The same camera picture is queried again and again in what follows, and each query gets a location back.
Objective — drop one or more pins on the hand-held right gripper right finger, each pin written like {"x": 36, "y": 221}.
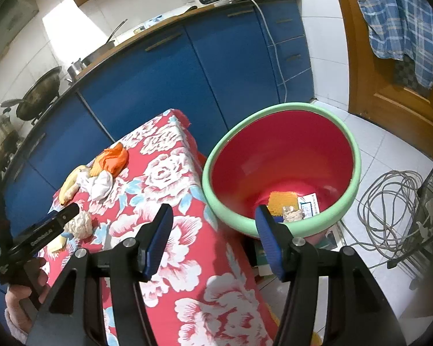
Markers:
{"x": 270, "y": 248}

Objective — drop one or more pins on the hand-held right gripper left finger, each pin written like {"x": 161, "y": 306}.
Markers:
{"x": 158, "y": 245}

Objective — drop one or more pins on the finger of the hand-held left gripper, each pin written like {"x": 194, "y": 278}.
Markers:
{"x": 68, "y": 213}

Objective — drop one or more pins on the white paper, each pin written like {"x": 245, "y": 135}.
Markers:
{"x": 79, "y": 225}
{"x": 292, "y": 214}

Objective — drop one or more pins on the cream foam sheet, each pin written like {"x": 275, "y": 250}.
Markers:
{"x": 57, "y": 245}

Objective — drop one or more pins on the white tissue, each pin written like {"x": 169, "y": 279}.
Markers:
{"x": 101, "y": 185}

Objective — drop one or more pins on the yellow sponge cloth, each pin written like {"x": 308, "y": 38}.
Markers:
{"x": 283, "y": 200}

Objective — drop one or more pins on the white teal medicine box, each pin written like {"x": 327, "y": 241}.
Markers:
{"x": 310, "y": 205}

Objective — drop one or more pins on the red basin with green rim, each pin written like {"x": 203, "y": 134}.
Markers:
{"x": 292, "y": 151}

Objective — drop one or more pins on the person's left forearm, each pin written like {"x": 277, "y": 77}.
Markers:
{"x": 16, "y": 329}

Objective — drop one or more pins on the person's left hand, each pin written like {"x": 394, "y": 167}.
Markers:
{"x": 18, "y": 301}

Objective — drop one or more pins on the yellow banana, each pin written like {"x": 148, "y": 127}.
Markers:
{"x": 68, "y": 187}

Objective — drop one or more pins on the red floral tablecloth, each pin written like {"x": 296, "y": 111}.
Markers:
{"x": 187, "y": 223}

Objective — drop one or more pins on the steel steamer pot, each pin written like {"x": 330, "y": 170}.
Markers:
{"x": 0, "y": 140}

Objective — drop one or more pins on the black wok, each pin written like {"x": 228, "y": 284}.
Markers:
{"x": 39, "y": 93}

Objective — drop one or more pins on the small steel pot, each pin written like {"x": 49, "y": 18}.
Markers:
{"x": 74, "y": 68}

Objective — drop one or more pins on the steel saucepan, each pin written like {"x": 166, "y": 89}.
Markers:
{"x": 97, "y": 54}

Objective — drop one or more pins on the blue kitchen cabinet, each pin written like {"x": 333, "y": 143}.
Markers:
{"x": 166, "y": 72}

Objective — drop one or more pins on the wooden door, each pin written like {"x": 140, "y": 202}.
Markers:
{"x": 375, "y": 90}

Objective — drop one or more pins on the white plastic container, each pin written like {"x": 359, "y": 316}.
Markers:
{"x": 155, "y": 21}

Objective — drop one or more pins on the dark checkered cloth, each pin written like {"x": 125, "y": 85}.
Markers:
{"x": 407, "y": 74}

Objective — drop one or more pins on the blue plaid shirt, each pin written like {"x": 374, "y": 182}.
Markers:
{"x": 393, "y": 14}

